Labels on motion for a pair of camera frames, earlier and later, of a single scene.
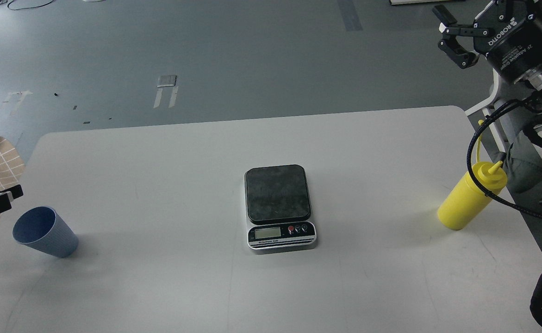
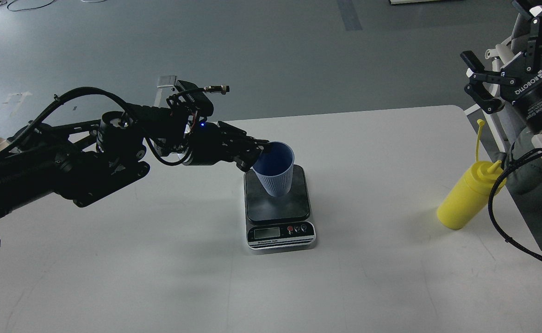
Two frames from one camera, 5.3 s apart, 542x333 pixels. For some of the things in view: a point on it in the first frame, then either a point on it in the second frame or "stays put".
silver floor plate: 167,81 stays put
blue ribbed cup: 42,228 -> 273,168
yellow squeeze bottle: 466,198 stays put
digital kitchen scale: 277,207 stays put
